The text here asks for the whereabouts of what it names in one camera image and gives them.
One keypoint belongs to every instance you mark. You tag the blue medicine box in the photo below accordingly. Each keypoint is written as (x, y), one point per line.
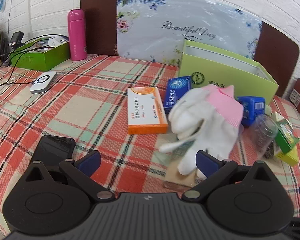
(176, 92)

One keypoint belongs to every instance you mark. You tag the beige cardboard box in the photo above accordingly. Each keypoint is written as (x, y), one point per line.
(175, 176)

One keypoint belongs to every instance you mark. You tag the small green patterned box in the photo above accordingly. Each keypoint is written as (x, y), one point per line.
(286, 135)

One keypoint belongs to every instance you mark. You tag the teal long box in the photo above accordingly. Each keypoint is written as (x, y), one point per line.
(185, 148)

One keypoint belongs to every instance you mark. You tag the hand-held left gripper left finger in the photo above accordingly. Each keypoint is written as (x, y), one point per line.
(88, 163)

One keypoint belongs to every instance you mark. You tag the pink thermos bottle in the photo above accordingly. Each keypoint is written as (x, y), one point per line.
(76, 35)

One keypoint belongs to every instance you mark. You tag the blue plastic box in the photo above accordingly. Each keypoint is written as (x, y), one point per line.
(252, 110)

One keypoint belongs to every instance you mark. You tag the green open storage box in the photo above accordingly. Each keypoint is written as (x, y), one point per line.
(42, 57)

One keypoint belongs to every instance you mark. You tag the white glove with pink cuff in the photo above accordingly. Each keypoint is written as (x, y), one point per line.
(190, 112)
(215, 142)

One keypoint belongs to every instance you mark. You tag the white device in box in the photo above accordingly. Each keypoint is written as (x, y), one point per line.
(57, 40)

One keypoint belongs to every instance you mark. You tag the orange and white medicine box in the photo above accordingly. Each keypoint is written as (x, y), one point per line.
(145, 110)

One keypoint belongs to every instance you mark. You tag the black charger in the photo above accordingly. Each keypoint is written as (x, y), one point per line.
(16, 39)

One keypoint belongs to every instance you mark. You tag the plaid bed mat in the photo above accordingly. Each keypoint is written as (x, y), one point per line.
(90, 110)

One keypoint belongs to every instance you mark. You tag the brown wooden headboard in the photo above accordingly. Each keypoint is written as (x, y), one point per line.
(97, 22)

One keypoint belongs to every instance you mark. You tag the floral packaged bedding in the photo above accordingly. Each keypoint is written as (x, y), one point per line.
(180, 22)

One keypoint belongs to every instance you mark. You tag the black smartphone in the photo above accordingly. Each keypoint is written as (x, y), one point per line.
(53, 150)

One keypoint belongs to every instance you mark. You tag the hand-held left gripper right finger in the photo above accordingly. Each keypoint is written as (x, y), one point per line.
(207, 163)

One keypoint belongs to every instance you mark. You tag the yellow-green small box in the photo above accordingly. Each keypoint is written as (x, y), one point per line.
(288, 158)

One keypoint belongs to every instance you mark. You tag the light green cardboard box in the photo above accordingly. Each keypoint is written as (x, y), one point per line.
(230, 75)

